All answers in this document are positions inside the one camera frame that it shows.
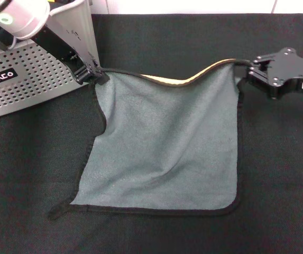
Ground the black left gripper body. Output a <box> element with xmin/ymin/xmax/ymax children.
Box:
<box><xmin>31</xmin><ymin>25</ymin><xmax>99</xmax><ymax>75</ymax></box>

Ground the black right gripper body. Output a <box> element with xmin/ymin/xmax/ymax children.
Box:
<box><xmin>267</xmin><ymin>47</ymin><xmax>303</xmax><ymax>100</ymax></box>

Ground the yellow and grey towel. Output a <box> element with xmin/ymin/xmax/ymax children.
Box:
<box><xmin>47</xmin><ymin>58</ymin><xmax>252</xmax><ymax>222</ymax></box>

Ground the grey perforated storage box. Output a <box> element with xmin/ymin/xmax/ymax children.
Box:
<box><xmin>0</xmin><ymin>0</ymin><xmax>100</xmax><ymax>122</ymax></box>

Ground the black tablecloth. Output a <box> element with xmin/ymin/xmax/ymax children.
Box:
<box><xmin>0</xmin><ymin>13</ymin><xmax>303</xmax><ymax>254</ymax></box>

